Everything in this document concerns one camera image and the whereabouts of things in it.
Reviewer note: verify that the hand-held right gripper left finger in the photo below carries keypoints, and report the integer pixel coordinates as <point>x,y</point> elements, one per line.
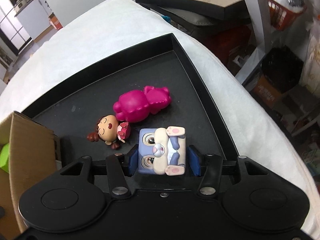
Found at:
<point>133,162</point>

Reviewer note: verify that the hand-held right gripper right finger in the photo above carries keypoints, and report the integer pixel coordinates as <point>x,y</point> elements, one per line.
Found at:
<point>194,161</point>

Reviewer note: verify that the blue bunny cube toy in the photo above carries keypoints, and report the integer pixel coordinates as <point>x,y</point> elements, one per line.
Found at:
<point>160,152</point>

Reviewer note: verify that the girl doll figurine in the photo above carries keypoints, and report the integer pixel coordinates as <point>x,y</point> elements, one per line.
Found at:
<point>108,128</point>

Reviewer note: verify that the pink bear toy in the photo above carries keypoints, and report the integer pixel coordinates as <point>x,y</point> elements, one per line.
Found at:
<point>137,105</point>

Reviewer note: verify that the black tray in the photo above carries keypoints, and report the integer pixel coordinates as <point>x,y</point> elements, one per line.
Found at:
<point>150,67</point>

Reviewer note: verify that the green hexagonal box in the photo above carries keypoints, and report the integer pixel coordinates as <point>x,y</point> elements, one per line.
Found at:
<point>4,158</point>

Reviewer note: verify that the brown printed cardboard box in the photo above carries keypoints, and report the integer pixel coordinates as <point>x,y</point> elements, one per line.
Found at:
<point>266,91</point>

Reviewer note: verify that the black bag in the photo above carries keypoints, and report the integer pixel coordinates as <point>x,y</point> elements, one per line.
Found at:
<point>282,67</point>

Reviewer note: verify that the orange cardboard box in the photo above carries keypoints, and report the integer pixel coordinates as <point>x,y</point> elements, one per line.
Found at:
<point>56,22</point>

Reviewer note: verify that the white desk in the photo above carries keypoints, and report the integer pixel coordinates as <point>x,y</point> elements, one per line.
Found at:
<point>255,10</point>

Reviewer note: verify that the orange storage basket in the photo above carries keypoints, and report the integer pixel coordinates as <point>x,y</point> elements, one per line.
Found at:
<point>285,15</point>

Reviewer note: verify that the black framed glass door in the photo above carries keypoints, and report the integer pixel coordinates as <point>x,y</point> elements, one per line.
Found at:
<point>12,35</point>

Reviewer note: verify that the white kitchen cabinet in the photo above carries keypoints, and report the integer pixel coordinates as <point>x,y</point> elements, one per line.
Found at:
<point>32,17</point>

